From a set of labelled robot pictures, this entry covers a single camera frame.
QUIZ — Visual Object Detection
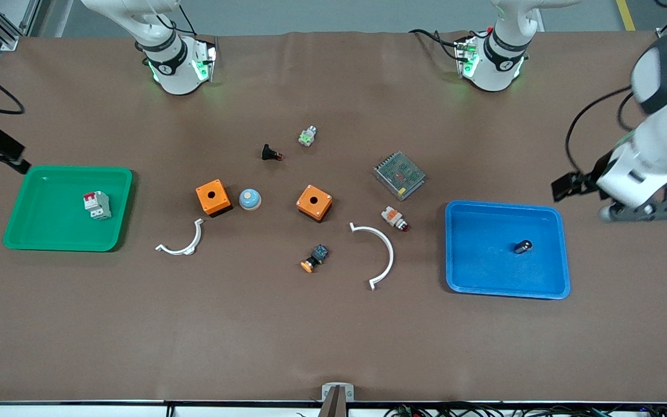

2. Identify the white red circuit breaker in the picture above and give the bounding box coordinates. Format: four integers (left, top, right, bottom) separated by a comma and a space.
83, 191, 112, 221

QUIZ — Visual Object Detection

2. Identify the green plastic tray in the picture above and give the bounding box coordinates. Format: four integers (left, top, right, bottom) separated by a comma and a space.
2, 166, 134, 253

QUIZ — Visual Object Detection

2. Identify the blue plastic tray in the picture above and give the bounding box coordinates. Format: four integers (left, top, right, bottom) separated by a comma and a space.
445, 200, 571, 300

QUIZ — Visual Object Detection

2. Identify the metal mesh power supply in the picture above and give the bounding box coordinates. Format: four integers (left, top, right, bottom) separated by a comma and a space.
373, 151, 427, 202

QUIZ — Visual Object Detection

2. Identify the grey table edge clamp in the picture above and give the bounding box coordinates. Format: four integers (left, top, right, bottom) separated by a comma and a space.
321, 382, 355, 403

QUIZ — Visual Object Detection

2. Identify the red indicator lamp switch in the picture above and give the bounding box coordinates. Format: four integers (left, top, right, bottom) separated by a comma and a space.
381, 206, 411, 233

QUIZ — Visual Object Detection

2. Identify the large white curved bracket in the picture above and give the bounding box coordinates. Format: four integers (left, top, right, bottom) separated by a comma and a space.
350, 222, 395, 291

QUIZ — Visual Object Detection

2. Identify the small white curved bracket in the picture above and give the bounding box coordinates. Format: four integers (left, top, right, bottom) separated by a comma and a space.
155, 218, 204, 256

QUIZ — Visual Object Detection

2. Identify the orange button enclosure box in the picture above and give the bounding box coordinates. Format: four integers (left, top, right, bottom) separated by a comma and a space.
296, 184, 334, 222
195, 179, 233, 218

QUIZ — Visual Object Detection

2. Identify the black left base cable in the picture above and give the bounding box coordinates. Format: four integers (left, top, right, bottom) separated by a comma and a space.
409, 28, 468, 61

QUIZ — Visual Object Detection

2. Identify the black cable bundle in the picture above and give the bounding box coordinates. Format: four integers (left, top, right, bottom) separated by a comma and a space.
386, 403, 667, 417

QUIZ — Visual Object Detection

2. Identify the orange push button switch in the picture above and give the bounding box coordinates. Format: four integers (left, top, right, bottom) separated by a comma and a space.
300, 244, 329, 273

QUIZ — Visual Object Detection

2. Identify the brown camera stand pole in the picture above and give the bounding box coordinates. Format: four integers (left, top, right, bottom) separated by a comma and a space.
317, 386, 349, 417

